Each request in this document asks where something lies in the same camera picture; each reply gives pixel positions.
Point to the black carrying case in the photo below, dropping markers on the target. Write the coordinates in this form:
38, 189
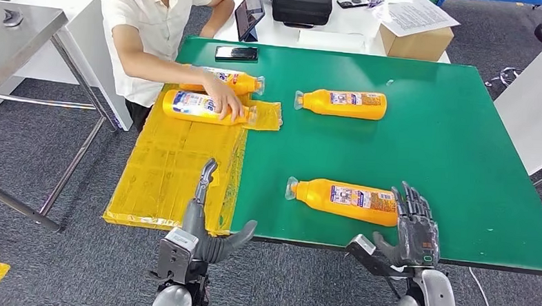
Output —
301, 8

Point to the black smartphone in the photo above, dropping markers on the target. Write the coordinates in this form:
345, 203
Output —
236, 53

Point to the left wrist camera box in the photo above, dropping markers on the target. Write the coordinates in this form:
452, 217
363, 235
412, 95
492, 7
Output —
175, 255

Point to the white side table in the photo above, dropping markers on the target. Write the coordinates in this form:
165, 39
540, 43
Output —
535, 104

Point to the person's right forearm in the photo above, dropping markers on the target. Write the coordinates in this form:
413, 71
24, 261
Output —
165, 69

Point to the printed paper sheet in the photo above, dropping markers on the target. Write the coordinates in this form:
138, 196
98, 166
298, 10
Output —
416, 16

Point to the steel table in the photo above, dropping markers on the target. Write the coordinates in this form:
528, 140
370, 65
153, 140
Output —
10, 42

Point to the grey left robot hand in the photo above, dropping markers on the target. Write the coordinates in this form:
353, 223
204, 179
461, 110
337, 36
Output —
195, 217

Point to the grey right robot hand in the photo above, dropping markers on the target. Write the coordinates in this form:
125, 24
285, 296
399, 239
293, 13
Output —
416, 236

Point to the black tablet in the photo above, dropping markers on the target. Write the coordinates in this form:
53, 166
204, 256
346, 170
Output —
249, 14

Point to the small purple item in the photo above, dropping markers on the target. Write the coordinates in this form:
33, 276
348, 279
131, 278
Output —
376, 3

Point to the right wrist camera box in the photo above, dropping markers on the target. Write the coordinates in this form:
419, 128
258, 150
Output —
360, 245

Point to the person's left forearm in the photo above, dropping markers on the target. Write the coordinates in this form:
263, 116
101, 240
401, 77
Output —
218, 21

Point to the person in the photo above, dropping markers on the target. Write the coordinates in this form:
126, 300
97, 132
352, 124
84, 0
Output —
144, 23

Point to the brown cardboard box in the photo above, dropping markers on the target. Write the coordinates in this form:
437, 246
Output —
416, 45

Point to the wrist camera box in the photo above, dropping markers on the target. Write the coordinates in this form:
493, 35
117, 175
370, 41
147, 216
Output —
360, 245
175, 255

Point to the person's right hand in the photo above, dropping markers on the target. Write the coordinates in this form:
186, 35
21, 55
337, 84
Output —
223, 97

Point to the grey metal part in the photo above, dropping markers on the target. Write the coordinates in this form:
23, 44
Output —
12, 18

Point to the yellow taped cardboard sheet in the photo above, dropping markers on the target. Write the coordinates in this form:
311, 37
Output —
169, 175

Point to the orange detergent bottle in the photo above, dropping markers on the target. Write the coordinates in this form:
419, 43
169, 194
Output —
242, 83
341, 105
186, 107
324, 197

